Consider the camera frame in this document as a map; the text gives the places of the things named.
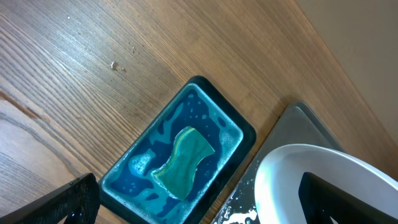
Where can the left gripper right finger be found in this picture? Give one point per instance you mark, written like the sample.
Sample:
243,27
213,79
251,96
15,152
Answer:
323,202

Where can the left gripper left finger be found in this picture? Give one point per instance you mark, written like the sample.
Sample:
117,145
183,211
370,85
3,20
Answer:
75,202

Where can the white plate blue streak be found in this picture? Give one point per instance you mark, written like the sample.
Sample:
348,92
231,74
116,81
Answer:
280,173

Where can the green sponge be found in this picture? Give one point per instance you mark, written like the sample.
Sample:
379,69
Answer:
177,175

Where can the dark brown serving tray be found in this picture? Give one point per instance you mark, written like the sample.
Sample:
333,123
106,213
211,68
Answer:
298,124

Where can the black tub of blue water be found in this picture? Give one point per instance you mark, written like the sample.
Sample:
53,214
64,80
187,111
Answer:
129,190

